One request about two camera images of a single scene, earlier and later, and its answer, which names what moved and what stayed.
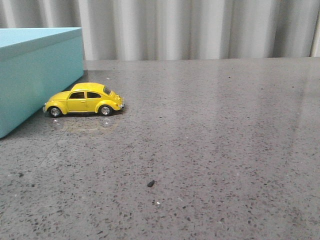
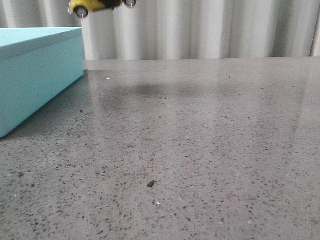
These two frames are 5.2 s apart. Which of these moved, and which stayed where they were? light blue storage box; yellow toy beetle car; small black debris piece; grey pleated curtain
Moved: yellow toy beetle car
Stayed: light blue storage box; grey pleated curtain; small black debris piece
